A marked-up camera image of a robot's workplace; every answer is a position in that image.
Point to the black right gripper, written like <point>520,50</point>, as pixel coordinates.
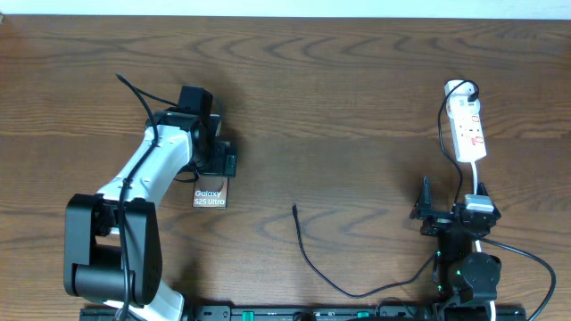
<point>437,221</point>

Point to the white usb charger plug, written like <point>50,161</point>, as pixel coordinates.
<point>457,91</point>

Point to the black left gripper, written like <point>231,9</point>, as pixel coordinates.
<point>218,166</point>

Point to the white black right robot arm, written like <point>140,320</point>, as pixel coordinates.
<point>467,279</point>

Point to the white power strip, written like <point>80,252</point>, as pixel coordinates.
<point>466,128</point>

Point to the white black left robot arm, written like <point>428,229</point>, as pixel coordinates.
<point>112,249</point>

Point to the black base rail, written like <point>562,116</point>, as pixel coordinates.
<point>386,312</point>

